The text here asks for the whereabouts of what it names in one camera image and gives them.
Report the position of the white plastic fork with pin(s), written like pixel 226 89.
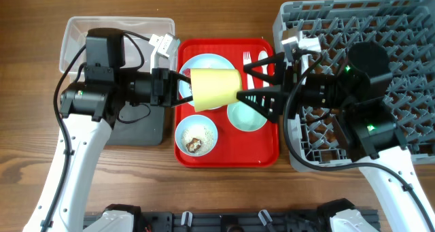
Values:
pixel 246 61

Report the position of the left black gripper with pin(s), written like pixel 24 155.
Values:
pixel 162 90

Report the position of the yellow plastic cup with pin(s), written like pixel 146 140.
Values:
pixel 213 88

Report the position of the red serving tray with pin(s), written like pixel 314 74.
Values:
pixel 234 148

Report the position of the mint green bowl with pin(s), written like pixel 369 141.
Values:
pixel 244 118

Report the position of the light blue plate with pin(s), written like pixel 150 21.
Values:
pixel 202 61

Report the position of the red ketchup packet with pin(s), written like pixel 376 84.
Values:
pixel 187 73

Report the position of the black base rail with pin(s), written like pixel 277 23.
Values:
pixel 298 220

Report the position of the brown food scrap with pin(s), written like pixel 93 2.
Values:
pixel 194 145

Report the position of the clear plastic bin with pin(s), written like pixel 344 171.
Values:
pixel 136 46

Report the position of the black plastic tray bin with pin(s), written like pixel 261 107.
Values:
pixel 146 132

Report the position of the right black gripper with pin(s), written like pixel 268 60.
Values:
pixel 264 94

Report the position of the white rice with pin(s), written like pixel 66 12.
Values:
pixel 202 132

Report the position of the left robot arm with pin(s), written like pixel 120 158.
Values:
pixel 86 112

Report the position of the light blue small bowl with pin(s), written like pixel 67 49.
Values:
pixel 194 120

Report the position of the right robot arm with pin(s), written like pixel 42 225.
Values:
pixel 364 126

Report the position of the grey dishwasher rack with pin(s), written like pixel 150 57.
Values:
pixel 405 28

